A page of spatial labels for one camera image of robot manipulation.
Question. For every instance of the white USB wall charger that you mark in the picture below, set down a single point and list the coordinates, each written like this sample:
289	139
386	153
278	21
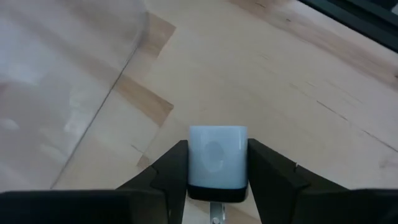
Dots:
217	155

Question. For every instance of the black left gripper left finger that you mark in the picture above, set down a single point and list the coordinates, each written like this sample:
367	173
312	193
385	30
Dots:
140	205

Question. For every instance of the clear plastic bin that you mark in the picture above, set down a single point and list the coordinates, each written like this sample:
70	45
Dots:
46	93

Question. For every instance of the black aluminium table frame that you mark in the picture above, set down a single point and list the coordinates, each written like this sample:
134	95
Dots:
357	21

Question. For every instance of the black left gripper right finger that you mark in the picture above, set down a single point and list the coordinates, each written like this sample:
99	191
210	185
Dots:
295	205

